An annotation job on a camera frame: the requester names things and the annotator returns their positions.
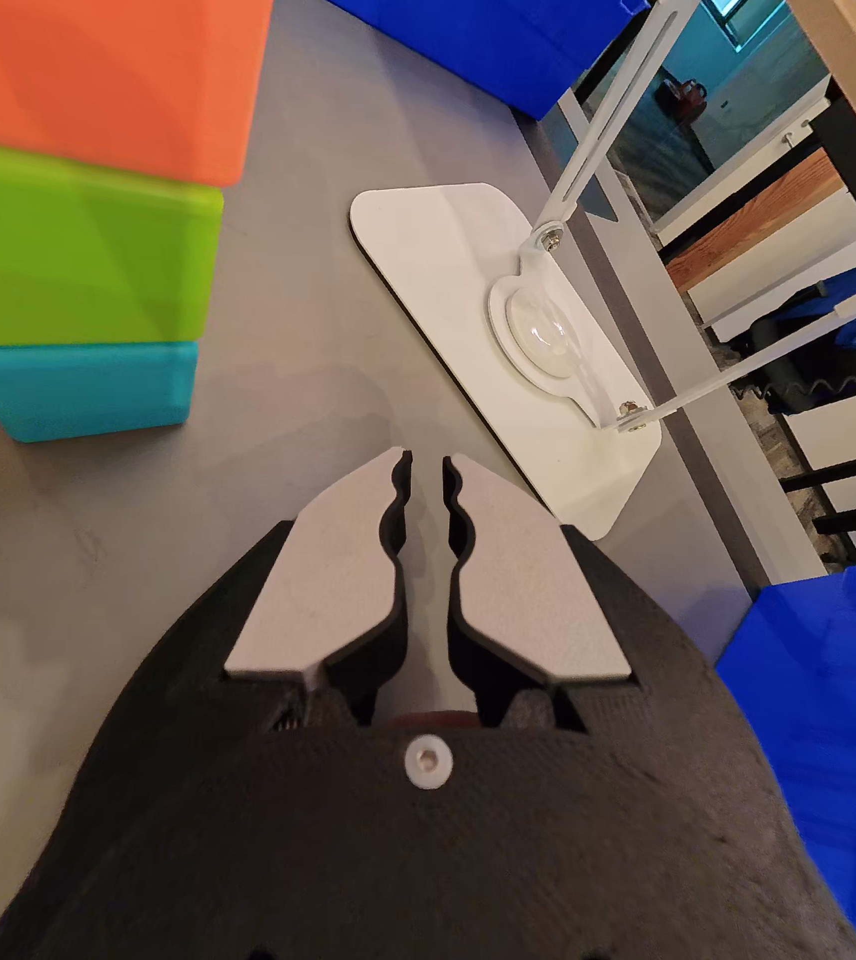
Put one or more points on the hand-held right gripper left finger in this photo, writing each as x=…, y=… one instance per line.
x=323, y=585

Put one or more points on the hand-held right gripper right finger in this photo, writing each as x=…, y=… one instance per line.
x=525, y=592

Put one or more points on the blue cube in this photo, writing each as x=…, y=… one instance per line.
x=82, y=390

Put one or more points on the green cube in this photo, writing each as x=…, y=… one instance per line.
x=75, y=247

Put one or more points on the orange cube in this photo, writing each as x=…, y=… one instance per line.
x=97, y=75

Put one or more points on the grey desk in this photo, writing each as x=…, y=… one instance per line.
x=285, y=337

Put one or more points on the blue plastic bin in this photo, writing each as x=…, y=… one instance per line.
x=488, y=45
x=825, y=735

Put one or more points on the wooden board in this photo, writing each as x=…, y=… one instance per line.
x=750, y=225

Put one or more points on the dark red bag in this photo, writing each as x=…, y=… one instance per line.
x=681, y=97

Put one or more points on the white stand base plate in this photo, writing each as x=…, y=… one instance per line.
x=435, y=255

